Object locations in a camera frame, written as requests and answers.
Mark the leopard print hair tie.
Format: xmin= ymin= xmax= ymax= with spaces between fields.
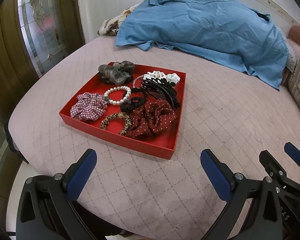
xmin=99 ymin=112 xmax=133 ymax=136

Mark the red polka dot scrunchie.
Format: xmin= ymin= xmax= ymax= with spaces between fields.
xmin=126 ymin=99 xmax=177 ymax=140

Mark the pink plaid scrunchie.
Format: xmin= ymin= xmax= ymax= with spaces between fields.
xmin=70 ymin=92 xmax=108 ymax=121

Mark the black hair clip comb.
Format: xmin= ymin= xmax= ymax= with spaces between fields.
xmin=141 ymin=78 xmax=180 ymax=109

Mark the white pearl bracelet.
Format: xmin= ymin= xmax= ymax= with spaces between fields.
xmin=103 ymin=85 xmax=132 ymax=106

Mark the white patterned scrunchie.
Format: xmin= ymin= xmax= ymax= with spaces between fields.
xmin=142 ymin=70 xmax=180 ymax=85

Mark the small pink bead bracelet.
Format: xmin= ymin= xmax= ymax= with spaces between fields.
xmin=131 ymin=74 xmax=145 ymax=88

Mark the grey chiffon scrunchie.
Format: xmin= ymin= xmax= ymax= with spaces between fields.
xmin=98 ymin=61 xmax=135 ymax=85

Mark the red tray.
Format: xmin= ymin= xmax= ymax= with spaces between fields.
xmin=59 ymin=64 xmax=186 ymax=159

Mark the blue bed sheet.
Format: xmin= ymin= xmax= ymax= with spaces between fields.
xmin=116 ymin=0 xmax=289 ymax=88

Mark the wooden glass door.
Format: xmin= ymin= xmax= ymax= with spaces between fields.
xmin=0 ymin=0 xmax=84 ymax=206

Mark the floral blanket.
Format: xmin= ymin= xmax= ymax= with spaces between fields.
xmin=97 ymin=3 xmax=141 ymax=36

